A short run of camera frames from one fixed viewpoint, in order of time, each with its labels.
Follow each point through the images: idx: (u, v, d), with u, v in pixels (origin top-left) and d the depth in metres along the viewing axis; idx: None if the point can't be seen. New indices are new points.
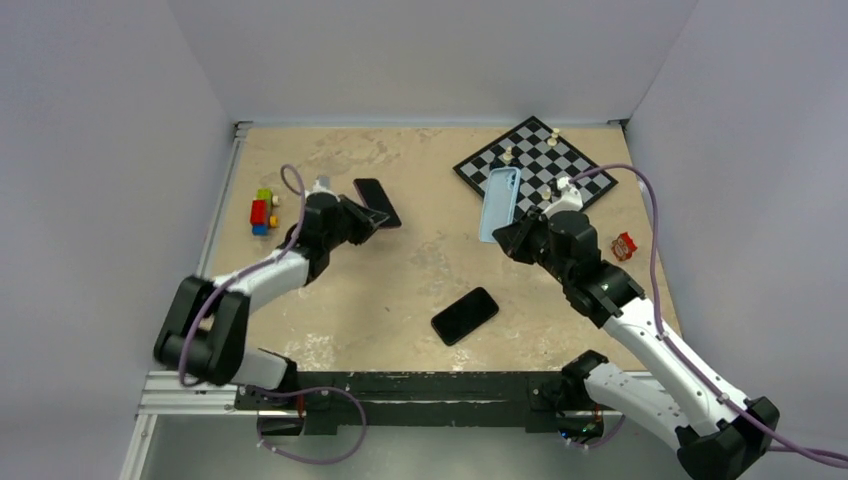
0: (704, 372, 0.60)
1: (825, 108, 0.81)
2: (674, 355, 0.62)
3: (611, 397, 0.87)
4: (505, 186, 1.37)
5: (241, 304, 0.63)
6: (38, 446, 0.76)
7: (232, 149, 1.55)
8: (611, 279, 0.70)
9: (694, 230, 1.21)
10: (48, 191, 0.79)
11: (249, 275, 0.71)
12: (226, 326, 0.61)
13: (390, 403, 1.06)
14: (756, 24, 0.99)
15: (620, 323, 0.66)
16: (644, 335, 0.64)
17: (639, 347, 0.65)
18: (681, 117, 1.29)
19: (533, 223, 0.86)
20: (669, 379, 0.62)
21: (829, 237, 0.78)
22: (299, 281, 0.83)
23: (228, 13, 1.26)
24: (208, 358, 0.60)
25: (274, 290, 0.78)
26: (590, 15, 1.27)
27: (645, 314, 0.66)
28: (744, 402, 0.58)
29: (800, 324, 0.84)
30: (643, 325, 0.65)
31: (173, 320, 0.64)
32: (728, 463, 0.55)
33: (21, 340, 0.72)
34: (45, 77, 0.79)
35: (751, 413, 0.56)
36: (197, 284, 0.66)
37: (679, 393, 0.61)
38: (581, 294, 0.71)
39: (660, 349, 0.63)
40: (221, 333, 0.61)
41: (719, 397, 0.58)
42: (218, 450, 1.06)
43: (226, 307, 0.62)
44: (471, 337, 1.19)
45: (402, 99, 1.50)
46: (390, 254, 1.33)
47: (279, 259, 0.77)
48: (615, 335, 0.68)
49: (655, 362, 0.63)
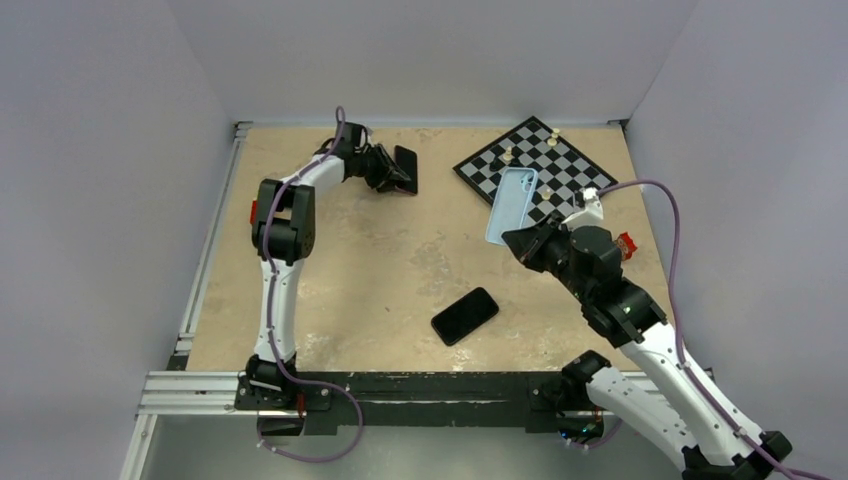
0: (722, 406, 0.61)
1: (824, 111, 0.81)
2: (693, 386, 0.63)
3: (611, 403, 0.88)
4: (518, 188, 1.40)
5: (311, 194, 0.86)
6: (40, 445, 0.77)
7: (232, 149, 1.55)
8: (632, 302, 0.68)
9: (693, 231, 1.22)
10: (47, 191, 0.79)
11: (305, 176, 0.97)
12: (305, 208, 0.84)
13: (390, 403, 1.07)
14: (756, 24, 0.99)
15: (642, 349, 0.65)
16: (664, 362, 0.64)
17: (657, 374, 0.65)
18: (680, 118, 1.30)
19: (551, 232, 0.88)
20: (687, 409, 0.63)
21: (828, 239, 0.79)
22: (335, 177, 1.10)
23: (228, 13, 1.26)
24: (296, 236, 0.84)
25: (322, 185, 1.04)
26: (591, 15, 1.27)
27: (667, 342, 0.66)
28: (758, 436, 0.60)
29: (799, 324, 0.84)
30: (664, 352, 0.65)
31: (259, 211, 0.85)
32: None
33: (20, 340, 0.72)
34: (43, 80, 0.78)
35: (765, 450, 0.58)
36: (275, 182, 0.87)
37: (694, 422, 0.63)
38: (599, 313, 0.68)
39: (680, 378, 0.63)
40: (302, 215, 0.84)
41: (735, 431, 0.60)
42: (219, 451, 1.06)
43: (301, 193, 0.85)
44: (471, 337, 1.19)
45: (403, 98, 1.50)
46: (390, 254, 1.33)
47: (322, 161, 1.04)
48: (633, 358, 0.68)
49: (673, 391, 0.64)
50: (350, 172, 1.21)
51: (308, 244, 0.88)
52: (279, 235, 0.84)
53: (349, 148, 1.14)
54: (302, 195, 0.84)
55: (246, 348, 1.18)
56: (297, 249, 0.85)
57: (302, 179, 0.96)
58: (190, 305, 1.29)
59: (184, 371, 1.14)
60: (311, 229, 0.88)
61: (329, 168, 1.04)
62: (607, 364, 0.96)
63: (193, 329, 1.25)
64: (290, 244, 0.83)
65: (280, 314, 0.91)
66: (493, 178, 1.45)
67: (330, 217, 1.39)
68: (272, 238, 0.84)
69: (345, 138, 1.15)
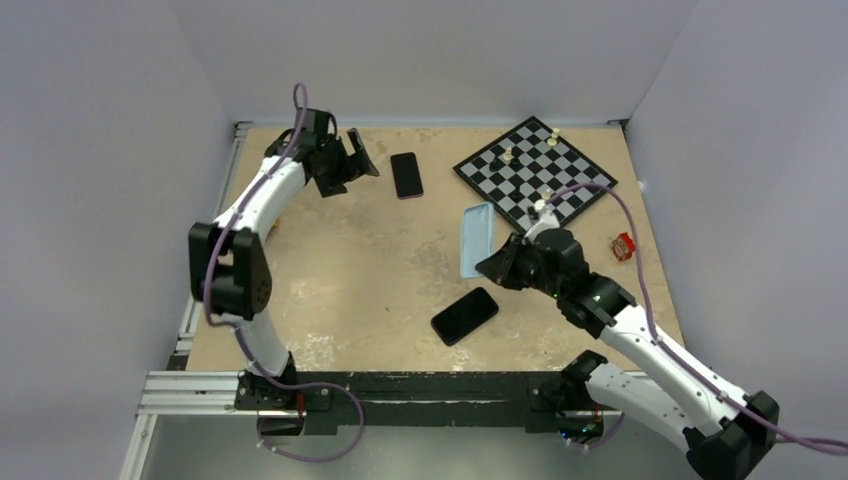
0: (701, 373, 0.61)
1: (823, 111, 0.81)
2: (671, 359, 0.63)
3: (612, 398, 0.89)
4: (480, 225, 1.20)
5: (256, 239, 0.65)
6: (39, 445, 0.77)
7: (232, 149, 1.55)
8: (602, 292, 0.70)
9: (693, 231, 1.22)
10: (49, 191, 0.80)
11: (251, 204, 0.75)
12: (251, 263, 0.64)
13: (390, 403, 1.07)
14: (755, 24, 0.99)
15: (616, 331, 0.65)
16: (640, 341, 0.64)
17: (636, 354, 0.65)
18: (680, 118, 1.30)
19: (517, 247, 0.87)
20: (670, 383, 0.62)
21: (827, 238, 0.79)
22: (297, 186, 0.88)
23: (227, 13, 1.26)
24: (243, 295, 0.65)
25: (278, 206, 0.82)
26: (591, 14, 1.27)
27: (639, 320, 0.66)
28: (739, 397, 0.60)
29: (798, 324, 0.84)
30: (637, 330, 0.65)
31: (195, 265, 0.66)
32: (737, 462, 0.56)
33: (20, 340, 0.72)
34: (42, 81, 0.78)
35: (751, 410, 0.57)
36: (206, 229, 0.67)
37: (680, 396, 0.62)
38: (575, 307, 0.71)
39: (657, 354, 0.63)
40: (245, 273, 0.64)
41: (719, 396, 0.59)
42: (219, 451, 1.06)
43: (242, 242, 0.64)
44: (471, 337, 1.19)
45: (403, 98, 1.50)
46: (390, 253, 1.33)
47: (272, 173, 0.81)
48: (610, 343, 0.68)
49: (653, 367, 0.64)
50: (318, 169, 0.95)
51: (264, 292, 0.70)
52: (230, 295, 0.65)
53: (312, 139, 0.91)
54: (245, 245, 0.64)
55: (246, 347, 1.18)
56: (249, 307, 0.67)
57: (243, 212, 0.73)
58: (190, 305, 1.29)
59: (184, 371, 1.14)
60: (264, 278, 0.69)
61: (283, 183, 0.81)
62: (605, 363, 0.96)
63: (194, 329, 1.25)
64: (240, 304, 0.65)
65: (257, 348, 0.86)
66: (493, 178, 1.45)
67: (330, 217, 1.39)
68: (225, 300, 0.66)
69: (307, 129, 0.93)
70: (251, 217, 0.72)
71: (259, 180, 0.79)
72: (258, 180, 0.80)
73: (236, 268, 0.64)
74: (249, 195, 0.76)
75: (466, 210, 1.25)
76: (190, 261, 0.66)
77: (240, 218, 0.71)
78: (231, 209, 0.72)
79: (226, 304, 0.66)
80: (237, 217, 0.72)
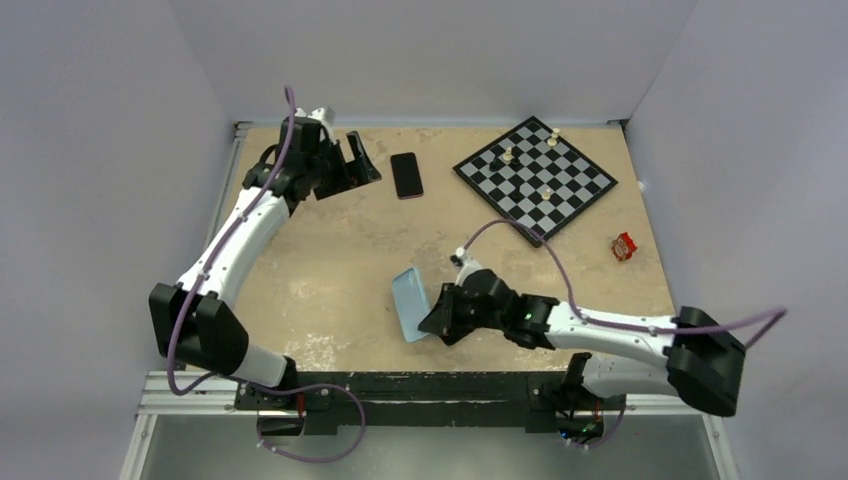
0: (629, 322, 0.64)
1: (823, 111, 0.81)
2: (601, 327, 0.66)
3: (608, 387, 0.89)
4: (411, 288, 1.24)
5: (220, 306, 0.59)
6: (38, 446, 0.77)
7: (232, 149, 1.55)
8: (536, 310, 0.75)
9: (693, 231, 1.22)
10: (48, 192, 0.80)
11: (220, 258, 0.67)
12: (217, 333, 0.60)
13: (390, 403, 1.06)
14: (755, 24, 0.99)
15: (551, 333, 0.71)
16: (573, 328, 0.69)
17: (582, 341, 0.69)
18: (679, 118, 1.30)
19: (451, 297, 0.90)
20: (615, 347, 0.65)
21: (827, 239, 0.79)
22: (283, 217, 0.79)
23: (227, 14, 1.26)
24: (212, 357, 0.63)
25: (258, 249, 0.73)
26: (591, 15, 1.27)
27: (567, 312, 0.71)
28: (672, 322, 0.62)
29: (798, 324, 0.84)
30: (567, 321, 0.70)
31: (160, 328, 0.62)
32: (703, 381, 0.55)
33: (20, 339, 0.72)
34: (42, 81, 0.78)
35: (680, 328, 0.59)
36: (167, 291, 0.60)
37: (632, 353, 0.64)
38: (521, 334, 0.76)
39: (591, 330, 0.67)
40: (213, 343, 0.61)
41: (652, 333, 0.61)
42: (219, 451, 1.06)
43: (204, 309, 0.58)
44: (471, 338, 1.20)
45: (402, 99, 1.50)
46: (389, 254, 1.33)
47: (247, 214, 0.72)
48: (563, 345, 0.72)
49: (598, 343, 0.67)
50: (306, 187, 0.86)
51: (236, 345, 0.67)
52: (200, 355, 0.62)
53: (302, 158, 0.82)
54: (209, 313, 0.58)
55: None
56: (220, 365, 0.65)
57: (211, 267, 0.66)
58: None
59: (184, 372, 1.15)
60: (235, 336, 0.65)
61: (261, 224, 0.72)
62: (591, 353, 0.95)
63: None
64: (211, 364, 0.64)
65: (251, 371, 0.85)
66: (493, 178, 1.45)
67: (330, 217, 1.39)
68: (197, 359, 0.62)
69: (294, 146, 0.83)
70: (219, 276, 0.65)
71: (232, 224, 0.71)
72: (232, 223, 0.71)
73: (201, 334, 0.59)
74: (217, 246, 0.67)
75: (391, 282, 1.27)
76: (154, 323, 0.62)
77: (206, 278, 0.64)
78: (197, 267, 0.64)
79: (197, 364, 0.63)
80: (203, 277, 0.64)
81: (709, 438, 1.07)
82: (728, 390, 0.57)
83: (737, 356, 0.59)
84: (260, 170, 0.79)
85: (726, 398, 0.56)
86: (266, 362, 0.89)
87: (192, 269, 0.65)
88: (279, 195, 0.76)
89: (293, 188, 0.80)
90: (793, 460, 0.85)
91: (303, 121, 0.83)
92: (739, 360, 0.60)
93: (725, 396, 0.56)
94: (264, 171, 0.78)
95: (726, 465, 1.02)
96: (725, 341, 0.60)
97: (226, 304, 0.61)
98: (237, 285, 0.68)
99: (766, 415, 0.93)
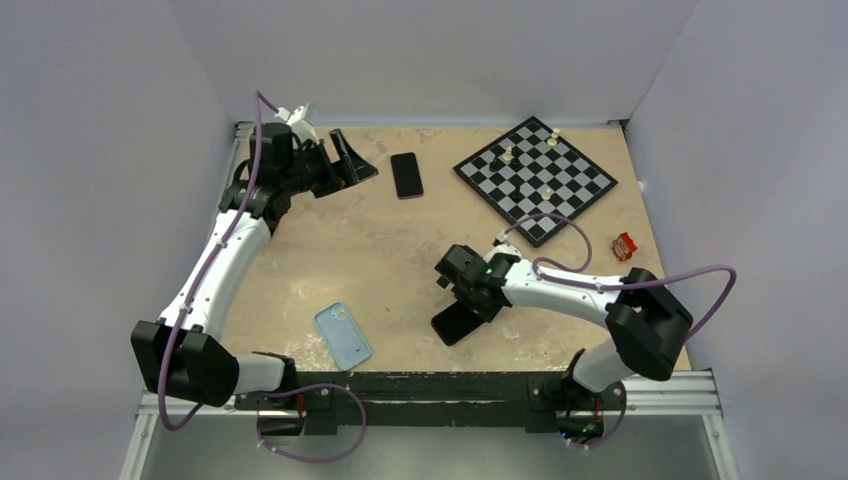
0: (578, 280, 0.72)
1: (826, 113, 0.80)
2: (554, 283, 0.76)
3: (594, 375, 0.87)
4: (334, 319, 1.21)
5: (207, 340, 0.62)
6: (37, 448, 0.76)
7: (232, 149, 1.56)
8: (498, 267, 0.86)
9: (693, 231, 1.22)
10: (46, 194, 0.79)
11: (202, 289, 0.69)
12: (204, 365, 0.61)
13: (391, 403, 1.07)
14: (757, 24, 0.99)
15: (508, 286, 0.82)
16: (528, 282, 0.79)
17: (535, 294, 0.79)
18: (680, 119, 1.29)
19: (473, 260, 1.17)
20: (562, 302, 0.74)
21: (828, 240, 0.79)
22: (263, 237, 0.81)
23: (225, 13, 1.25)
24: (200, 390, 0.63)
25: (241, 271, 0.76)
26: (592, 15, 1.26)
27: (525, 271, 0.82)
28: (619, 281, 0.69)
29: (798, 325, 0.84)
30: (524, 277, 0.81)
31: (147, 366, 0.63)
32: (637, 336, 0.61)
33: (21, 339, 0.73)
34: (35, 79, 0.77)
35: (624, 286, 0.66)
36: (150, 329, 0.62)
37: (580, 309, 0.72)
38: (480, 288, 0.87)
39: (542, 285, 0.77)
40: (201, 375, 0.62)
41: (598, 289, 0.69)
42: (219, 450, 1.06)
43: (192, 344, 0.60)
44: (471, 337, 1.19)
45: (402, 99, 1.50)
46: (390, 254, 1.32)
47: (226, 241, 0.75)
48: (520, 300, 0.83)
49: (549, 296, 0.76)
50: (287, 199, 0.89)
51: (227, 378, 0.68)
52: (190, 389, 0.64)
53: (275, 173, 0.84)
54: (196, 347, 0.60)
55: (246, 348, 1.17)
56: (207, 398, 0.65)
57: (194, 298, 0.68)
58: None
59: None
60: (223, 369, 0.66)
61: (240, 249, 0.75)
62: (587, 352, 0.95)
63: None
64: (199, 397, 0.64)
65: (251, 375, 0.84)
66: (493, 178, 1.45)
67: (330, 217, 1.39)
68: (186, 393, 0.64)
69: (265, 161, 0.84)
70: (202, 308, 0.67)
71: (212, 251, 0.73)
72: (211, 251, 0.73)
73: (188, 368, 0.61)
74: (198, 278, 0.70)
75: (312, 314, 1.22)
76: (140, 362, 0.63)
77: (188, 312, 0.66)
78: (179, 303, 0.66)
79: (187, 397, 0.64)
80: (185, 311, 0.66)
81: (709, 438, 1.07)
82: (663, 351, 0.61)
83: (681, 321, 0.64)
84: (236, 190, 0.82)
85: (658, 357, 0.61)
86: (265, 369, 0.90)
87: (174, 303, 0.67)
88: (258, 216, 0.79)
89: (271, 207, 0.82)
90: (793, 459, 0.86)
91: (274, 133, 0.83)
92: (682, 325, 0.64)
93: (657, 354, 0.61)
94: (240, 193, 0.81)
95: (725, 465, 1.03)
96: (671, 305, 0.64)
97: (213, 340, 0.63)
98: (222, 312, 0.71)
99: (767, 416, 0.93)
